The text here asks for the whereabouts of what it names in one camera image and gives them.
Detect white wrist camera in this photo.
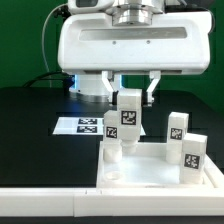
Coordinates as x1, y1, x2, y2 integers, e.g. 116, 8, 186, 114
68, 0, 115, 14

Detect white L-shaped obstacle wall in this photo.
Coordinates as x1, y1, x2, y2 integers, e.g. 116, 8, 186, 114
0, 158, 224, 217

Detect white cable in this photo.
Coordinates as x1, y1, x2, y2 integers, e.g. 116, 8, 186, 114
41, 3, 69, 88

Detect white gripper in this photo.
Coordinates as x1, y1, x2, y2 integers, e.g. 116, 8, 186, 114
58, 11, 212, 106

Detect paper sheet with tags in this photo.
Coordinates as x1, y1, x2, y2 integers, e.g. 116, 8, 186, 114
53, 116, 147, 137

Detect black cables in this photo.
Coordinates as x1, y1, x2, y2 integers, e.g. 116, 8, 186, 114
22, 69, 73, 88

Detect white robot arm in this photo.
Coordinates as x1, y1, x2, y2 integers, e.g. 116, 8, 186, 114
58, 0, 212, 105

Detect white square tabletop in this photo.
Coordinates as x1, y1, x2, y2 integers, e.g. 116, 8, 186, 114
96, 142, 214, 188

